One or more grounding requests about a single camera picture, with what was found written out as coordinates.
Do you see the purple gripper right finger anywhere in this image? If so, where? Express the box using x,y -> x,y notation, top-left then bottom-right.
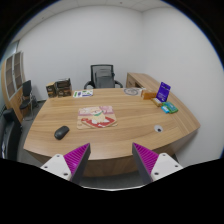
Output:
132,143 -> 182,184

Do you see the black computer mouse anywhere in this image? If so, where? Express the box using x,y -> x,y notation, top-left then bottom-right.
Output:
54,126 -> 69,140

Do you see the black mesh office chair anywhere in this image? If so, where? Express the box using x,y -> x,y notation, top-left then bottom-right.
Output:
84,64 -> 123,89

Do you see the cartoon cat mouse pad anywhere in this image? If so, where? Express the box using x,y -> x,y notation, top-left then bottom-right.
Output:
77,106 -> 117,130

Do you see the wooden office desk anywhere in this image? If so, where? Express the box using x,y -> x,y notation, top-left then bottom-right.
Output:
24,89 -> 200,177

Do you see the black chair at left edge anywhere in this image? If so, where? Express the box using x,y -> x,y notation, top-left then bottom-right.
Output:
0,108 -> 22,161

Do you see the round grey coaster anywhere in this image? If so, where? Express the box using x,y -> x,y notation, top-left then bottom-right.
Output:
123,88 -> 142,96

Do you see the black visitor chair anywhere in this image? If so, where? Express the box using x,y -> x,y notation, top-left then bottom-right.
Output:
19,80 -> 38,112

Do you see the dark brown box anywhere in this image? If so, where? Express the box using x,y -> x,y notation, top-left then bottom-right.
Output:
56,78 -> 72,97

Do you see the small brown box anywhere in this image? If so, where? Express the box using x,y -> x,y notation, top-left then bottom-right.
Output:
46,82 -> 57,98

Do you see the wooden side cabinet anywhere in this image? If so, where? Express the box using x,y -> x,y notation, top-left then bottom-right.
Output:
125,72 -> 166,92

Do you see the green blue packet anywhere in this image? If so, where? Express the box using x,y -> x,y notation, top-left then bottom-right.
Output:
162,102 -> 178,114

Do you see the white green leaflet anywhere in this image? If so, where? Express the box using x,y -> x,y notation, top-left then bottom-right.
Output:
73,90 -> 93,98

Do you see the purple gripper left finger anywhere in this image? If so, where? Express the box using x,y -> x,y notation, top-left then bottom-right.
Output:
41,143 -> 91,184

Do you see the orange wooden box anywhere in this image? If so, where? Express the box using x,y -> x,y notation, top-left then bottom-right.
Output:
141,90 -> 157,100

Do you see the wooden bookshelf with glass doors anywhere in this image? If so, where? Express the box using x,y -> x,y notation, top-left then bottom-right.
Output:
1,51 -> 25,121

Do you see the desk cable grommet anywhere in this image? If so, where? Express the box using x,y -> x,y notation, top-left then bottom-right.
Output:
154,125 -> 163,133

